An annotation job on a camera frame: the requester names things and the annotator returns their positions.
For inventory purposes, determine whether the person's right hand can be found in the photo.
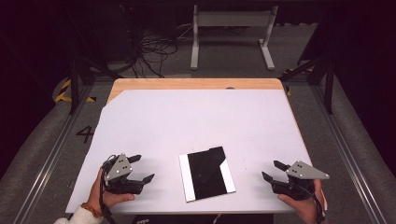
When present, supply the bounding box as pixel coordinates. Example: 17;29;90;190
276;178;328;224

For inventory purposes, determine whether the hand-held gripper cable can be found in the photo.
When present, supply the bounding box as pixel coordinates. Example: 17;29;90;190
298;183;328;224
98;154;119;224

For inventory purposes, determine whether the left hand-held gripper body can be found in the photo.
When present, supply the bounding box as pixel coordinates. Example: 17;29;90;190
103;153;146;196

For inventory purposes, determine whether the white metal desk frame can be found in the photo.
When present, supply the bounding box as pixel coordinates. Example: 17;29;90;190
190;4;279;71

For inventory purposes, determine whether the right hand-held gripper cable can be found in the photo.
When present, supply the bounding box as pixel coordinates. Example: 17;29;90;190
298;183;328;224

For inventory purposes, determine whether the white table cover sheet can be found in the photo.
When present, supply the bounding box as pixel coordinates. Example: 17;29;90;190
65;89;328;215

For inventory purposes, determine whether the person's dark clothing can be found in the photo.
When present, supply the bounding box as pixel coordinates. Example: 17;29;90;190
132;214;275;224

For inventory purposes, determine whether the left hand-held gripper cable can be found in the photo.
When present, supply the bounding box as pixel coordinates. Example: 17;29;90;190
98;154;119;224

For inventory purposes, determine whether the tangle of black cables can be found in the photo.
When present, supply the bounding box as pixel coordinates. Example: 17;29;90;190
132;31;180;78

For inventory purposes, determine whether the orange bead bracelet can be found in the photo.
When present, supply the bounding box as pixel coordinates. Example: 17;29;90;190
80;202;104;218

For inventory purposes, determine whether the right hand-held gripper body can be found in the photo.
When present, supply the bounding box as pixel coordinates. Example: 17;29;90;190
270;160;331;202

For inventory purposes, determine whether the aluminium floor rail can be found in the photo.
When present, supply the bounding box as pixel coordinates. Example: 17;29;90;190
13;83;94;224
311;83;387;224

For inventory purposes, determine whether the black metal stand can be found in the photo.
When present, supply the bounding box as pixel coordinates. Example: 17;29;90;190
66;8;124;116
279;55;336;115

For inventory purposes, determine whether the person's left hand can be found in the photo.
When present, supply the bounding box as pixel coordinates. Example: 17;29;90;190
86;167;136;216

